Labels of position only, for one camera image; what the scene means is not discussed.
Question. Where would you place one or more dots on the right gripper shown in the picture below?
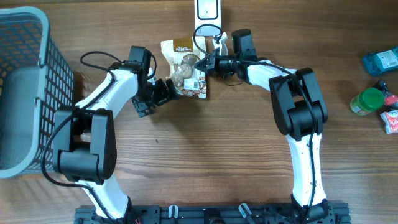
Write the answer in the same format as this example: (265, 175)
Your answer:
(213, 66)

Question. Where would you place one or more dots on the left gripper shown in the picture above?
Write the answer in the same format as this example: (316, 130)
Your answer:
(163, 97)

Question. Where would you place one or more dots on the brown white snack pouch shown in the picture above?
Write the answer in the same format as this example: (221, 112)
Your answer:
(182, 54)

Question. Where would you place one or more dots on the green lid jar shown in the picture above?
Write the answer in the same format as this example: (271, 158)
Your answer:
(368, 101)

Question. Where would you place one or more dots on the blue mouthwash bottle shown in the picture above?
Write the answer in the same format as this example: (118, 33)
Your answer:
(378, 63)

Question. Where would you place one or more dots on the black red snack packet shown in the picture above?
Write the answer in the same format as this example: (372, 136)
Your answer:
(390, 99)

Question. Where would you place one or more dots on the small red white carton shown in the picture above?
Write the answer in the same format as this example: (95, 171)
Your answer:
(391, 121)

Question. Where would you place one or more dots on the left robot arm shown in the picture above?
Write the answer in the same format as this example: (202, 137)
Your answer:
(84, 138)

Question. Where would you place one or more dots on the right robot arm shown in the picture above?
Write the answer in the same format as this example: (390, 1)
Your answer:
(298, 107)

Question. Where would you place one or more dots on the white barcode scanner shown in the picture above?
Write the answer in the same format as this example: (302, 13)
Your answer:
(207, 17)

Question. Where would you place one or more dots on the grey plastic mesh basket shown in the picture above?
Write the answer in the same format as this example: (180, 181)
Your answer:
(35, 81)

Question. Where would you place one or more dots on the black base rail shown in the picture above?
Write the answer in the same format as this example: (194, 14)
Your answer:
(268, 213)

